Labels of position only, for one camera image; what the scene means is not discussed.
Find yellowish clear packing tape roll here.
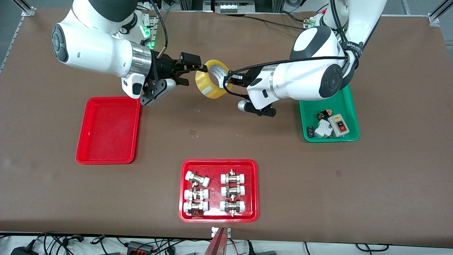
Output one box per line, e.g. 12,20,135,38
195,59,234,99

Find red plastic tray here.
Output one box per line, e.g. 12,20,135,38
75,96,141,165
179,159,259,223

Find green plastic tray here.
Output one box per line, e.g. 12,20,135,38
299,84,361,143

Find grey power strip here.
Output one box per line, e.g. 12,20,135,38
203,0,256,14

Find white circuit breaker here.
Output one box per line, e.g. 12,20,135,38
314,119,333,139

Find metal pipe fitting white caps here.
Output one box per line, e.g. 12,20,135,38
185,171,211,187
184,188,210,201
183,200,209,216
220,200,246,217
220,169,246,185
221,185,246,198

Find black orange power brick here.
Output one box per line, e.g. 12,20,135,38
127,241,155,254

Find black power adapter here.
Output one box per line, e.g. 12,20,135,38
10,246,38,255

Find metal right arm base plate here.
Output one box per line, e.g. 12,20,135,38
140,14,159,49

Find thin black table cable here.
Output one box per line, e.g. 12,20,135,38
244,16,309,30

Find grey on-off switch box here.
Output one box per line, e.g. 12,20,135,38
328,114,350,138

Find aluminium frame rail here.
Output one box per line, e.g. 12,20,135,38
21,0,36,17
428,0,453,27

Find red metal camera pole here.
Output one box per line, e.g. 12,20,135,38
203,227,232,255

